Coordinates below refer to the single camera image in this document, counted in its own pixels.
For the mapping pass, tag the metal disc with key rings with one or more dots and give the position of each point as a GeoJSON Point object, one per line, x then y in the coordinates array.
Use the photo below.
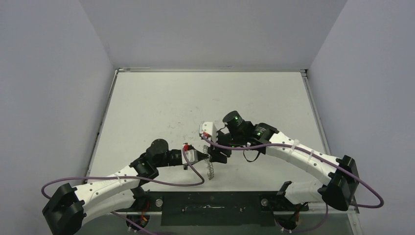
{"type": "Point", "coordinates": [210, 168]}

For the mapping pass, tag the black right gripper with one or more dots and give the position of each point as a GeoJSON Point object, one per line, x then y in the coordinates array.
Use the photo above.
{"type": "Point", "coordinates": [219, 147]}

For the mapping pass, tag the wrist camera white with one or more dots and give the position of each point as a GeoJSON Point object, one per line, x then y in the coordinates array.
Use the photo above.
{"type": "Point", "coordinates": [208, 129]}
{"type": "Point", "coordinates": [189, 154]}

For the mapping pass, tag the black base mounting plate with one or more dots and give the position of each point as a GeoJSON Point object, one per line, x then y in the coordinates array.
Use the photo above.
{"type": "Point", "coordinates": [217, 208]}

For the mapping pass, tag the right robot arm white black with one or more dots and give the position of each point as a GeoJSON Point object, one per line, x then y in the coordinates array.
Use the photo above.
{"type": "Point", "coordinates": [334, 180]}

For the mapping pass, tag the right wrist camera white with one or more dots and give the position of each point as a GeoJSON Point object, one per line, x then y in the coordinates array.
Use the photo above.
{"type": "Point", "coordinates": [208, 129]}

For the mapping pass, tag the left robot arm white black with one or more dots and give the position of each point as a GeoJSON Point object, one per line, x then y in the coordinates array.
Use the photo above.
{"type": "Point", "coordinates": [71, 207]}

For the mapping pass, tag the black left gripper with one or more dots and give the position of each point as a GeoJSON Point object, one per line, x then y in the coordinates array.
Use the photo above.
{"type": "Point", "coordinates": [201, 156]}

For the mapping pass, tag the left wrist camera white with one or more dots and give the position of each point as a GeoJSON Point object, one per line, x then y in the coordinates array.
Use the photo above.
{"type": "Point", "coordinates": [189, 154]}

